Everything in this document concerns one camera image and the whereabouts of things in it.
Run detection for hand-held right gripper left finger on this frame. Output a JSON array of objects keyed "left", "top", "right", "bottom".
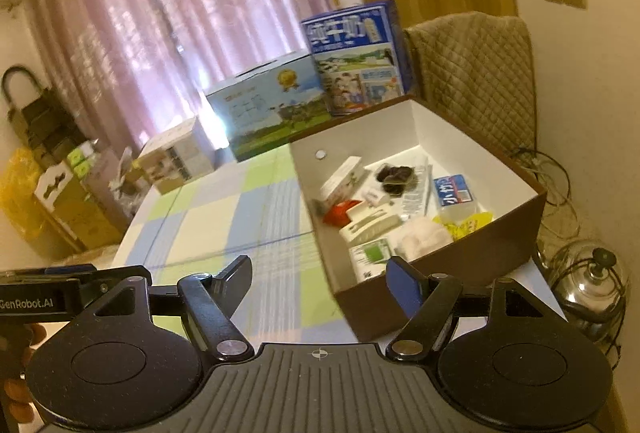
[{"left": 95, "top": 255, "right": 253, "bottom": 361}]

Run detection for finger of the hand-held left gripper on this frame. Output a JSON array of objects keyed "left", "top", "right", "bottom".
[
  {"left": 77, "top": 265, "right": 153, "bottom": 310},
  {"left": 42, "top": 264, "right": 99, "bottom": 277}
]

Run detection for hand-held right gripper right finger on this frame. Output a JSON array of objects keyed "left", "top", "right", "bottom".
[{"left": 386, "top": 255, "right": 558, "bottom": 361}]

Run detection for green and white carton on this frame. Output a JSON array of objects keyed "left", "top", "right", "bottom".
[{"left": 349, "top": 237, "right": 394, "bottom": 284}]

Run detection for white cloth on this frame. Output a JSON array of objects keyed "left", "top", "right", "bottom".
[{"left": 394, "top": 217, "right": 454, "bottom": 262}]

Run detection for brown cardboard box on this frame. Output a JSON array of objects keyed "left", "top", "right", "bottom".
[{"left": 288, "top": 95, "right": 547, "bottom": 343}]

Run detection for yellow spout pouch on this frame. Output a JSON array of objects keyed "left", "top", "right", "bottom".
[{"left": 432, "top": 210, "right": 494, "bottom": 240}]

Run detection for clear plastic wrapper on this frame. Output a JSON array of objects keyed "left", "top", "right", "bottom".
[{"left": 399, "top": 157, "right": 434, "bottom": 217}]

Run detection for red candy packet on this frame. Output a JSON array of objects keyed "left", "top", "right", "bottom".
[{"left": 322, "top": 199, "right": 361, "bottom": 224}]

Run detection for clear blue-label floss box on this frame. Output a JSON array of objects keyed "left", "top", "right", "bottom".
[{"left": 432, "top": 173, "right": 476, "bottom": 209}]

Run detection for dark small object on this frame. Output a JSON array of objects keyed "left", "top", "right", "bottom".
[{"left": 374, "top": 164, "right": 416, "bottom": 194}]

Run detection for white medicine box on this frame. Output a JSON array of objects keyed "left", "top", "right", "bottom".
[{"left": 319, "top": 156, "right": 366, "bottom": 204}]

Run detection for person's left hand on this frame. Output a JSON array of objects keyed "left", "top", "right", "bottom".
[{"left": 0, "top": 322, "right": 45, "bottom": 422}]

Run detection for brown cardboard carton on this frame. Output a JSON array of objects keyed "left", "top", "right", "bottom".
[{"left": 44, "top": 173, "right": 127, "bottom": 250}]

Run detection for white cutout cardboard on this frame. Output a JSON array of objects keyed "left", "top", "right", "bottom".
[{"left": 34, "top": 162, "right": 74, "bottom": 210}]

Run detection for yellow plastic bag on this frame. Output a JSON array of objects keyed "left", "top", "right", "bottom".
[{"left": 0, "top": 147, "right": 44, "bottom": 244}]

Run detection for stack of green packets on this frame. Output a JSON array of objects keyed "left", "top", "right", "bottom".
[{"left": 66, "top": 140, "right": 102, "bottom": 177}]

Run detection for cluttered open carton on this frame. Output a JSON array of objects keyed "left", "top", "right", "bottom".
[{"left": 107, "top": 147, "right": 151, "bottom": 214}]

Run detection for beige product box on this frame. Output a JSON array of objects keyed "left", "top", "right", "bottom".
[{"left": 137, "top": 116, "right": 216, "bottom": 194}]

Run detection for green milk carton case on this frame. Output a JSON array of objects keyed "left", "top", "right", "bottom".
[{"left": 205, "top": 51, "right": 326, "bottom": 162}]

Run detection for quilted beige chair cover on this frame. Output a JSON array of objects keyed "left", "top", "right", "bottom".
[{"left": 403, "top": 12, "right": 539, "bottom": 159}]

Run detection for blue milk carton case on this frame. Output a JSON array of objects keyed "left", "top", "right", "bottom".
[{"left": 299, "top": 0, "right": 416, "bottom": 116}]

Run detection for pink curtain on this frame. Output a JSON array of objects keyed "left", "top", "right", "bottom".
[{"left": 20, "top": 0, "right": 347, "bottom": 154}]

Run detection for tangled cables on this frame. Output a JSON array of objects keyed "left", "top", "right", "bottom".
[{"left": 509, "top": 147, "right": 577, "bottom": 214}]

